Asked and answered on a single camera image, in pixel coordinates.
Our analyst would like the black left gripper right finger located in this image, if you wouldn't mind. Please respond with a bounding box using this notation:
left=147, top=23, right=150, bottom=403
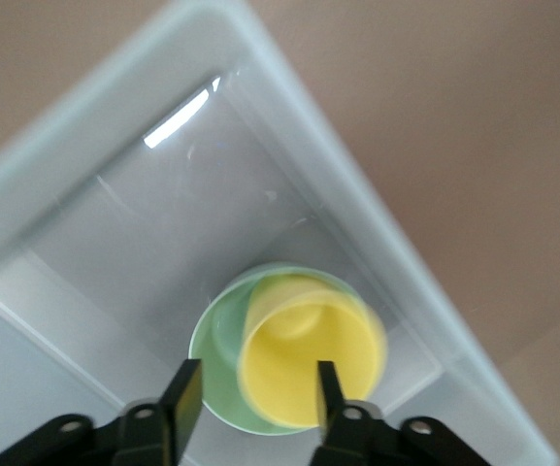
left=308, top=359, right=490, bottom=466

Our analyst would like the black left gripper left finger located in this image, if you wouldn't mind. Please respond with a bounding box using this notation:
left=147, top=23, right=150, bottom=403
left=0, top=357, right=205, bottom=466

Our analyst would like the yellow cup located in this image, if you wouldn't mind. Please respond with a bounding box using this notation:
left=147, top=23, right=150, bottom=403
left=238, top=274, right=389, bottom=429

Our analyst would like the green bowl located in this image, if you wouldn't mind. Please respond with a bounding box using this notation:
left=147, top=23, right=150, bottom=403
left=187, top=261, right=366, bottom=437

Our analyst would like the clear plastic bin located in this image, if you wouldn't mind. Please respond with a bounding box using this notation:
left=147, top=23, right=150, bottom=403
left=0, top=0, right=560, bottom=466

